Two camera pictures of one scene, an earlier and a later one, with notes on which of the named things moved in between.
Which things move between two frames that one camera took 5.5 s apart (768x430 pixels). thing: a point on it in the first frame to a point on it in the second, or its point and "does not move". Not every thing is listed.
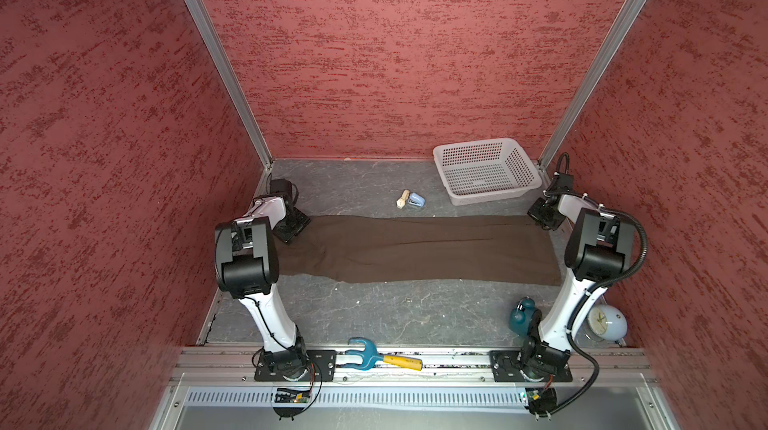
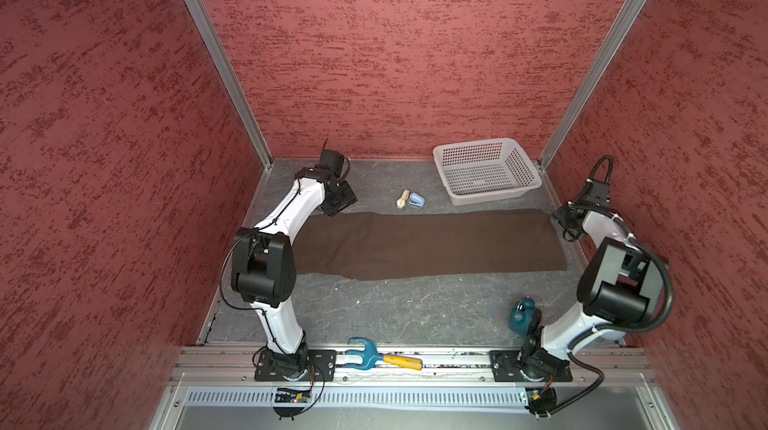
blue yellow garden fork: (374, 359) does not move
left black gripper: (303, 220) to (350, 198)
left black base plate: (292, 364) does not move
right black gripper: (535, 212) to (560, 212)
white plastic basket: (486, 171) does not move
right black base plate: (507, 367) does not move
